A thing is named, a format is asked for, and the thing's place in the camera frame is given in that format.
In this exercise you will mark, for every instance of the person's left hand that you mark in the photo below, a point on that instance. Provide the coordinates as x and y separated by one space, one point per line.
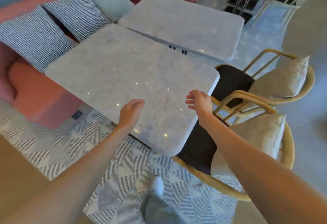
129 112

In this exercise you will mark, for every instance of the person's right hand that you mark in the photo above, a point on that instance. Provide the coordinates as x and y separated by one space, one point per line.
204 105

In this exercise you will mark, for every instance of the person's left fingers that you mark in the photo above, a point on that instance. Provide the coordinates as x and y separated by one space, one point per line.
138 103

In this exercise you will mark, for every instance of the person's right fingers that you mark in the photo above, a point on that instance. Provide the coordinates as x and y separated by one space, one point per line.
192 101

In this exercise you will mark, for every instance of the person's left forearm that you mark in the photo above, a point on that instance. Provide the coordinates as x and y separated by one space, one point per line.
76 172

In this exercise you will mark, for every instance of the person's right forearm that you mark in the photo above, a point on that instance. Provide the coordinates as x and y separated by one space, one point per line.
255 170

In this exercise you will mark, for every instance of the rattan chair with black seat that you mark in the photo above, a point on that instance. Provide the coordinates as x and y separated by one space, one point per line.
199 144
232 81

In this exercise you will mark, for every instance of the dark floor socket cover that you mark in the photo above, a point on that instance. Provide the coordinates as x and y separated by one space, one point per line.
77 115

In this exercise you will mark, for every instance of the beige chair cushion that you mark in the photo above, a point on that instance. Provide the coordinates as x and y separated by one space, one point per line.
260 134
281 81

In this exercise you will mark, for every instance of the person's white shoe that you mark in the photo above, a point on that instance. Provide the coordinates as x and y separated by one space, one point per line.
157 184

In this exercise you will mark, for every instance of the pink upholstered sofa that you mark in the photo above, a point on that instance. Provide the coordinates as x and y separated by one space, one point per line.
38 98

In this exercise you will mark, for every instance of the small houndstooth cushion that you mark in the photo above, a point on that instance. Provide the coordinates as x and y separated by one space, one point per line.
76 14

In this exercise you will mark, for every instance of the person's grey trouser leg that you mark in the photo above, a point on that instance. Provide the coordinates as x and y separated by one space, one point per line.
158 211

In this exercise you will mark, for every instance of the large houndstooth cushion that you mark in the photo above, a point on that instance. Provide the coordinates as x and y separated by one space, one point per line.
30 40

